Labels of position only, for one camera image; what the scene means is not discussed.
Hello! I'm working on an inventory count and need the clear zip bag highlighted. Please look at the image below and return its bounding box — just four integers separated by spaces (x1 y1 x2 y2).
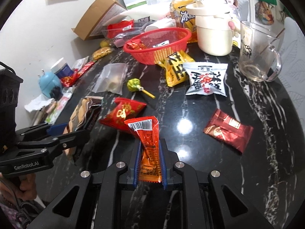
92 63 128 95

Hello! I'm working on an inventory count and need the white green sticker pack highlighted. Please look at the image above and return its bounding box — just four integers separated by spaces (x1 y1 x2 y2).
45 87 74 124

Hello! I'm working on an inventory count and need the red plastic basket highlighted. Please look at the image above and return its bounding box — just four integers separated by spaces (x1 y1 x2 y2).
123 27 191 65

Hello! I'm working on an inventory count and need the blue round humidifier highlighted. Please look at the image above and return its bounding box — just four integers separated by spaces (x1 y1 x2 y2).
38 70 63 101

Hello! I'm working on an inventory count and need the green yellow lollipop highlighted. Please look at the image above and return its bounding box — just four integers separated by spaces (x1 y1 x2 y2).
127 79 155 99

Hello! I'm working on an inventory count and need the white lid blue jar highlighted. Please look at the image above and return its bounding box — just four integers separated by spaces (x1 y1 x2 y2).
51 57 73 79

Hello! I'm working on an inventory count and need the white crumpled tissue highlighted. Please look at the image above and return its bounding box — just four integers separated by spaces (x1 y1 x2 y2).
24 94 55 113

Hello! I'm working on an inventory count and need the cardboard box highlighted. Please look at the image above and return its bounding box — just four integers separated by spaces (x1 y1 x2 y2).
72 0 126 40

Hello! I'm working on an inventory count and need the person left hand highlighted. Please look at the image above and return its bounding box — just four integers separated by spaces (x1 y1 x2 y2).
1 174 37 204

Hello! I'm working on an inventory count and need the white electric cooking pot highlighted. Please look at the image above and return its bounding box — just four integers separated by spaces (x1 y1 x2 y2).
186 0 240 56

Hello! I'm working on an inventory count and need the green yellow drink sachet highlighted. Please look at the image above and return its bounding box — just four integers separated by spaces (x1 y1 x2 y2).
152 40 170 48

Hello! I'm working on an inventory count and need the grey leaf pattern chair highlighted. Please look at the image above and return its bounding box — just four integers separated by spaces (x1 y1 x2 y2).
276 16 305 110

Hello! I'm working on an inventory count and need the glass mug with cat print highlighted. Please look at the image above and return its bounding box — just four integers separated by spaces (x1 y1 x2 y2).
238 21 282 82

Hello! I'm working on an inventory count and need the red bag in container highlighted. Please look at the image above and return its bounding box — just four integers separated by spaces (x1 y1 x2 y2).
107 20 134 39

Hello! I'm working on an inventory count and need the red gold packet by wall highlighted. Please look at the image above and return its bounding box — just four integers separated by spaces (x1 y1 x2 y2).
61 75 78 87

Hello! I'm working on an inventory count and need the clear plastic container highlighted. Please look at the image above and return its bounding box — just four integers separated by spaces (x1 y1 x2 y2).
102 22 149 48

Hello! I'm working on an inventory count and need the yellow peanut snack bag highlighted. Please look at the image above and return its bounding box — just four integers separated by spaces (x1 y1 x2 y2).
157 50 195 87

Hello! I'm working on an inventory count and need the iced tea bottle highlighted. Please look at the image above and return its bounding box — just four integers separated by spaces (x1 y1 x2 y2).
170 0 197 43

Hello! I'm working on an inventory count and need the orange red snack packet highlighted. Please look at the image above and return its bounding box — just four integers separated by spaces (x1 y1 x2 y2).
124 116 162 183

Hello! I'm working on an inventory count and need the brown striped snack packet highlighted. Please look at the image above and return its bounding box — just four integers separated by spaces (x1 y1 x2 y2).
63 96 104 162

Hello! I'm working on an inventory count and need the metal spoon in mug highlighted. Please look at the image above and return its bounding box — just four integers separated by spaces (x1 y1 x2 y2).
259 28 285 55

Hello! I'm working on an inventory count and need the white tissue roll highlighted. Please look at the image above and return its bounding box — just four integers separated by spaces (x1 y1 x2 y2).
145 18 176 33

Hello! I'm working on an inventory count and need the white peanut snack packet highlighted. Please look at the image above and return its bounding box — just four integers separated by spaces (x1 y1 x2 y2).
183 61 228 97

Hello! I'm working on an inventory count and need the red gold snack packet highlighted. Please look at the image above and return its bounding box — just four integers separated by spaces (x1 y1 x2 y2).
99 97 147 133
127 39 146 50

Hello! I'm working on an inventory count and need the yellow snack mix bag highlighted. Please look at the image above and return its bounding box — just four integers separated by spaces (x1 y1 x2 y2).
92 47 113 60

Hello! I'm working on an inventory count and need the yellow lemon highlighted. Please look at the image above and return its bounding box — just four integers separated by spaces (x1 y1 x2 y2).
100 39 111 48

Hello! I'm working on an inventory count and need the dark red candy packet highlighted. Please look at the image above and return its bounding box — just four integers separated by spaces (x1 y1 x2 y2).
203 109 253 154

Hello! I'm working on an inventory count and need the white patterned small packet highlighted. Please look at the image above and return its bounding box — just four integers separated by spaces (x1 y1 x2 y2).
71 56 89 71

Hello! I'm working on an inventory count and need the red long snack stick packet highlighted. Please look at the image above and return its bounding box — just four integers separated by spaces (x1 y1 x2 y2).
75 61 95 79

